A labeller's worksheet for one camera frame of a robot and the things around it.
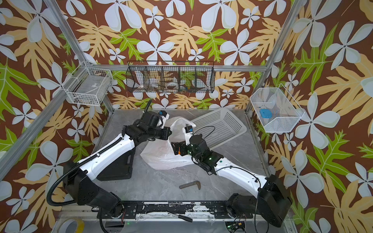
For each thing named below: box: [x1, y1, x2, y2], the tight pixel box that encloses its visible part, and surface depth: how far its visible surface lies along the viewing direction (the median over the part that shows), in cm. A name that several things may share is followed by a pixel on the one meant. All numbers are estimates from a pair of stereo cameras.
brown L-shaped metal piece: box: [178, 180, 202, 190], surface depth 84 cm
